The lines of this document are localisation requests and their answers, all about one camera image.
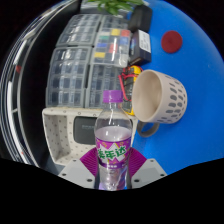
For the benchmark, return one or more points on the black overhead shelf unit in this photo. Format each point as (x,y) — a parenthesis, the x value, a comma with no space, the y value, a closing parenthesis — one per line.
(13,100)

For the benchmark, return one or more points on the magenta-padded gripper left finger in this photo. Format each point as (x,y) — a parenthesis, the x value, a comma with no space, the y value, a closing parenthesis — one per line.
(78,170)

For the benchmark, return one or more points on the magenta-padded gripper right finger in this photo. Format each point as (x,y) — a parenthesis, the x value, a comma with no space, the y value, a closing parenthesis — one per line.
(148,170)

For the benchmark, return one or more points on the flat round red coaster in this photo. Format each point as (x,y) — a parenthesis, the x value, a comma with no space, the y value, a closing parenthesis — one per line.
(172,42)

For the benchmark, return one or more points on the green leafy potted plant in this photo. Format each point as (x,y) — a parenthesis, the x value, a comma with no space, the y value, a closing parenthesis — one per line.
(116,5)

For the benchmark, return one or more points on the red multimeter test leads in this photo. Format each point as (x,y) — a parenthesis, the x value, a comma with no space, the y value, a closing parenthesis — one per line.
(124,78)

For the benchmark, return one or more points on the clear purple-capped drink bottle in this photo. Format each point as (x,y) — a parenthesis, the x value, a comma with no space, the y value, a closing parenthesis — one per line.
(113,133)

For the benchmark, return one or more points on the yellow multimeter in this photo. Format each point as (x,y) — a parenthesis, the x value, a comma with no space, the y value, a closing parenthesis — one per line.
(130,103)

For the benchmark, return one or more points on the dark grey zip case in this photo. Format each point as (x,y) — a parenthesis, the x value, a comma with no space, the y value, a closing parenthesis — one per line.
(83,131)

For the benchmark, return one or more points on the beige mug with grey dashes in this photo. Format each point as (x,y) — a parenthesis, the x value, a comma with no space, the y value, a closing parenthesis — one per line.
(166,96)

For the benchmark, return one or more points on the black rectangular case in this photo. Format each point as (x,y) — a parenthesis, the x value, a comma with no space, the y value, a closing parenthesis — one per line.
(141,16)

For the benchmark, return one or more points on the grey small-parts drawer cabinet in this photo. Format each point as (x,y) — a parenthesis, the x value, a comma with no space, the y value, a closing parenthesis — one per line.
(115,22)
(68,78)
(105,83)
(78,31)

